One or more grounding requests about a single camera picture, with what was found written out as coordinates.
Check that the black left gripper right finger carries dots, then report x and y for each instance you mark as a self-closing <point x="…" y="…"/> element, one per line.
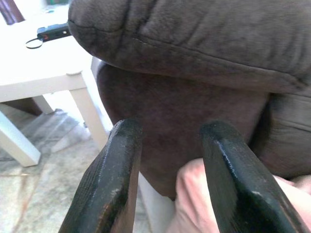
<point x="238" y="189"/>

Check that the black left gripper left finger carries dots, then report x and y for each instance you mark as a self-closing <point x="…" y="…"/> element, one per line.
<point x="109" y="184"/>

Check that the pink velvet pillow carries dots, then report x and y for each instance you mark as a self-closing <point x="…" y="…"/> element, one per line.
<point x="192" y="196"/>

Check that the brown fabric sofa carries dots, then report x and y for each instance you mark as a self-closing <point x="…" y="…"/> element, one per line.
<point x="182" y="109"/>

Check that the brown sofa seat cushion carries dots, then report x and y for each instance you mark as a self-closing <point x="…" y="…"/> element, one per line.
<point x="194" y="36"/>

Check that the grey white patterned rug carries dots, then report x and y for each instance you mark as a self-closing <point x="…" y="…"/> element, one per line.
<point x="43" y="189"/>

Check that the white low table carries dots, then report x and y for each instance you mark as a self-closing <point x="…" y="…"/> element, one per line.
<point x="43" y="70"/>

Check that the black handheld device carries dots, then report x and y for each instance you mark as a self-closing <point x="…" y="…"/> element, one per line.
<point x="53" y="31"/>

